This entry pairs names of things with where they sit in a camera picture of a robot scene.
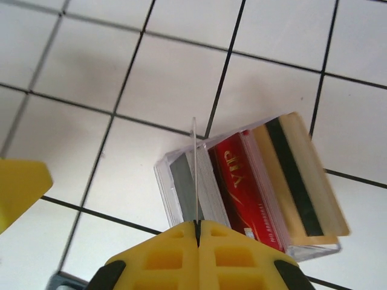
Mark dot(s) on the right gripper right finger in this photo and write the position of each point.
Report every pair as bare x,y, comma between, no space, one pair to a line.
236,259

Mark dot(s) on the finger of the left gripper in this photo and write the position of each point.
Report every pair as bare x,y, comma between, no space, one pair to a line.
21,187

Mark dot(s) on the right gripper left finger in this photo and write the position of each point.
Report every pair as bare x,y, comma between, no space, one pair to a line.
163,259

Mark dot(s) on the red VIP card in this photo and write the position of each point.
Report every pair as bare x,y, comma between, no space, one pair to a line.
242,196

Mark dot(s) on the clear acrylic card box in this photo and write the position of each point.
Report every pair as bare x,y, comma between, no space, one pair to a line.
164,181

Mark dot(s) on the silver grey card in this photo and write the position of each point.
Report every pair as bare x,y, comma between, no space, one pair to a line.
195,181

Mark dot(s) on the gold card with black stripe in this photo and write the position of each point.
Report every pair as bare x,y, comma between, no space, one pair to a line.
320,181

